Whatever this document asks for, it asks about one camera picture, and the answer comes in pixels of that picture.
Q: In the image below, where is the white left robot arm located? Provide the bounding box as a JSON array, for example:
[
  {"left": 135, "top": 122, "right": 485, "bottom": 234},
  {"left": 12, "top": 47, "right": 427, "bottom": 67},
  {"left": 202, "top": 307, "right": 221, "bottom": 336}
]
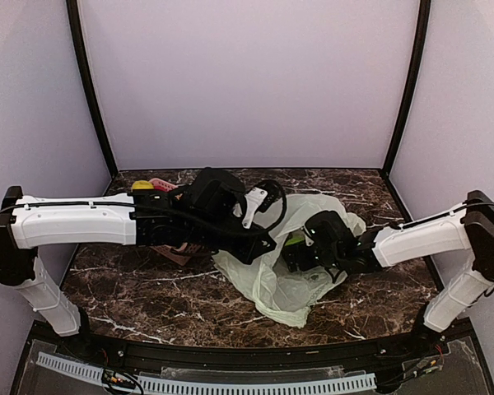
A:
[{"left": 0, "top": 168, "right": 287, "bottom": 359}]

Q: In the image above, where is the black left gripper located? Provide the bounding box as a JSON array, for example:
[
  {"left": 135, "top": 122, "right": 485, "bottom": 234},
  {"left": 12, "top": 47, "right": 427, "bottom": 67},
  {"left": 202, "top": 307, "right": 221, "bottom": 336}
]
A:
[{"left": 186, "top": 216, "right": 278, "bottom": 266}]

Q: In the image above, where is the light green plastic bag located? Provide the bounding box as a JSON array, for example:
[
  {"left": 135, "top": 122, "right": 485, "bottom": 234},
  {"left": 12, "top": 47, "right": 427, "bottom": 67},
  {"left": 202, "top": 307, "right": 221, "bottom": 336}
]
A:
[{"left": 213, "top": 194, "right": 366, "bottom": 328}]

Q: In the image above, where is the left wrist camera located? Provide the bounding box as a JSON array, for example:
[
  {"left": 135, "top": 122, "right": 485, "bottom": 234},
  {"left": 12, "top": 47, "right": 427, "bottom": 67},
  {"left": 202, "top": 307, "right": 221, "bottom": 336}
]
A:
[{"left": 240, "top": 179, "right": 287, "bottom": 232}]

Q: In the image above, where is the left black frame post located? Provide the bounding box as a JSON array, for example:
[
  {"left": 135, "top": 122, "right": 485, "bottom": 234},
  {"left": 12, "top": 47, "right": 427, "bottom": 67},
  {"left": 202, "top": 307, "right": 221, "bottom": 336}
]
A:
[{"left": 65, "top": 0, "right": 119, "bottom": 179}]

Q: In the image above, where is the pink plastic basket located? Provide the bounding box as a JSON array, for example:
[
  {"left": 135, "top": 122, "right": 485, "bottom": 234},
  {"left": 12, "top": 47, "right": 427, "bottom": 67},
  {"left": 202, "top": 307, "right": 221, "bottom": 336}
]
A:
[{"left": 149, "top": 178, "right": 210, "bottom": 266}]

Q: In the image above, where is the right black frame post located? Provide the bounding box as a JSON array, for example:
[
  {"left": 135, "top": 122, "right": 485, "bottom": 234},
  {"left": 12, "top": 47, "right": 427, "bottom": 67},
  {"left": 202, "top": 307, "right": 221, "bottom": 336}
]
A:
[{"left": 381, "top": 0, "right": 431, "bottom": 179}]

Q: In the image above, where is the black frame post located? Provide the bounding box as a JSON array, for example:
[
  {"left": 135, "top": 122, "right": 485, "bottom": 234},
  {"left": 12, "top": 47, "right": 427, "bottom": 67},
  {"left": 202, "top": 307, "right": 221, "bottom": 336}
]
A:
[
  {"left": 65, "top": 0, "right": 119, "bottom": 179},
  {"left": 381, "top": 0, "right": 431, "bottom": 179}
]

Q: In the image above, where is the white slotted cable duct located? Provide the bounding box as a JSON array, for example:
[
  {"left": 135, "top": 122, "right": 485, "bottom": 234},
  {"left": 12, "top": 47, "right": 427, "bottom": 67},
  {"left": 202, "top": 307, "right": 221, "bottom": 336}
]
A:
[{"left": 36, "top": 351, "right": 377, "bottom": 394}]

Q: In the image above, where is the large yellow fruit from bag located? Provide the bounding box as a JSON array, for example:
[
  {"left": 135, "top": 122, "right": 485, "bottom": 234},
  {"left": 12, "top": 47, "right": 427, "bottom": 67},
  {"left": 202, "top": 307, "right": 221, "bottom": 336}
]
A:
[{"left": 131, "top": 180, "right": 155, "bottom": 192}]

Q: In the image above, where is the black front rail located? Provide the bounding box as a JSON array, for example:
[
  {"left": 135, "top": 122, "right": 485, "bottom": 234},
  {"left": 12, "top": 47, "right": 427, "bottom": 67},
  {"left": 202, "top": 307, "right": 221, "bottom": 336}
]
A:
[{"left": 60, "top": 333, "right": 449, "bottom": 377}]

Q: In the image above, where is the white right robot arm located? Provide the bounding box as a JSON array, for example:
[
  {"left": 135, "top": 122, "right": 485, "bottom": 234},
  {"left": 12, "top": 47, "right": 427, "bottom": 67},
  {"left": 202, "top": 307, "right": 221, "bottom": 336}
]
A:
[{"left": 281, "top": 190, "right": 494, "bottom": 357}]

